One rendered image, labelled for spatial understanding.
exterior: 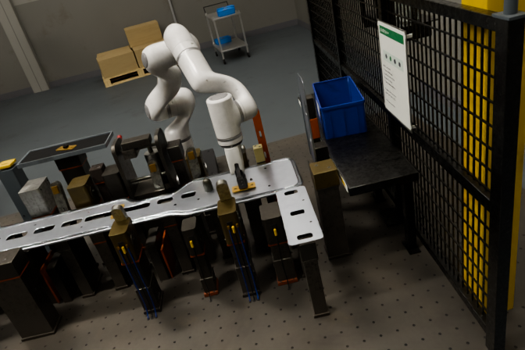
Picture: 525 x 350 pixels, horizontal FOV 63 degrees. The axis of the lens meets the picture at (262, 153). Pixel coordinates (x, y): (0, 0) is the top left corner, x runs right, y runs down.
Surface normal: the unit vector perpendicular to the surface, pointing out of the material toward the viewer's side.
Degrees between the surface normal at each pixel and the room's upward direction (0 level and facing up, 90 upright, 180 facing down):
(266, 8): 90
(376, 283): 0
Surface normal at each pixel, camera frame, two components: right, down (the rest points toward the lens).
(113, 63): 0.40, 0.33
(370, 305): -0.21, -0.87
